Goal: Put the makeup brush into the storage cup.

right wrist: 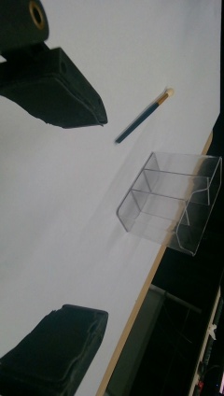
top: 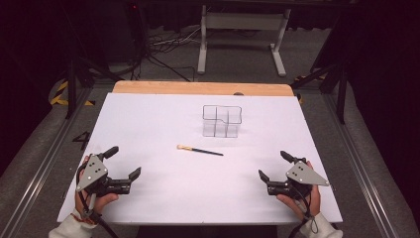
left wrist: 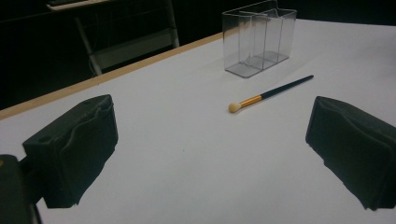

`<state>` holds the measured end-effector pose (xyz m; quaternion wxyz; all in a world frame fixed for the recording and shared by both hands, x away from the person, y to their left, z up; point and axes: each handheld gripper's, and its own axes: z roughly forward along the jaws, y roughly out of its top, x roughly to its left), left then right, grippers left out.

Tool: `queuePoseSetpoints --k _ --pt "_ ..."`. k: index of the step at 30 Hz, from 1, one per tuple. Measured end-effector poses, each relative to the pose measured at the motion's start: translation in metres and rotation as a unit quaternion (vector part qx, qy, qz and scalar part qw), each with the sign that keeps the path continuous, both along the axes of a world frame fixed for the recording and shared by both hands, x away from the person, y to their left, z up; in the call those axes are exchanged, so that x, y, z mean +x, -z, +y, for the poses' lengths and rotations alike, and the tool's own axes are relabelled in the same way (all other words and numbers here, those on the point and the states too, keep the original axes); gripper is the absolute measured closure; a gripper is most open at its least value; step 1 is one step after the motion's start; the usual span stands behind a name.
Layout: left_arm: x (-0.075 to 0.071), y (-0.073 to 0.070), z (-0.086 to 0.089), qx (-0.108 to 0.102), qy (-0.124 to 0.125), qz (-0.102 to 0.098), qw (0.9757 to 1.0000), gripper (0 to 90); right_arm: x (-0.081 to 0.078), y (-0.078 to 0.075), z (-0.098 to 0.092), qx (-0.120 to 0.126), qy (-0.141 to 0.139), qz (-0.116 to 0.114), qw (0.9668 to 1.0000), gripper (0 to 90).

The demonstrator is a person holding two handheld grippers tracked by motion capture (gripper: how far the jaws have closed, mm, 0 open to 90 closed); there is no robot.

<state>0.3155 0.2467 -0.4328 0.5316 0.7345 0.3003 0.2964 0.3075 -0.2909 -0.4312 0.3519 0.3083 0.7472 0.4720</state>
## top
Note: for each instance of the person's right hand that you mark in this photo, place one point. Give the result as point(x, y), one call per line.
point(308, 206)

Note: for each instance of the clear plastic organizer box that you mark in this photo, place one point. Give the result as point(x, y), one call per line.
point(222, 120)

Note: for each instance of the aluminium floor rail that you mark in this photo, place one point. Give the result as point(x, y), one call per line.
point(366, 172)
point(36, 175)

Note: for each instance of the yellow black floor tape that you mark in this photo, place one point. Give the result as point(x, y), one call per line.
point(59, 94)

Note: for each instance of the white metal stand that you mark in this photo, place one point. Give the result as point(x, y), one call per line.
point(242, 21)

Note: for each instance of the person's left hand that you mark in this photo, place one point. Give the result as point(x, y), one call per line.
point(96, 202)

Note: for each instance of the dark box with red light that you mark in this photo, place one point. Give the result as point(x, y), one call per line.
point(132, 29)

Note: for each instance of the black makeup brush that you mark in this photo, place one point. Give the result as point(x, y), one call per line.
point(199, 150)

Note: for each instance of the white board table cover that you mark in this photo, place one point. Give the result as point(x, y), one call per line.
point(165, 191)

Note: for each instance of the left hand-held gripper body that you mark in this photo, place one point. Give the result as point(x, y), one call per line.
point(92, 172)

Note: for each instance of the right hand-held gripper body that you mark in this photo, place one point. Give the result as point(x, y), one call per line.
point(302, 175)

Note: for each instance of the black tripod stand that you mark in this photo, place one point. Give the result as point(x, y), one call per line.
point(71, 82)
point(341, 89)

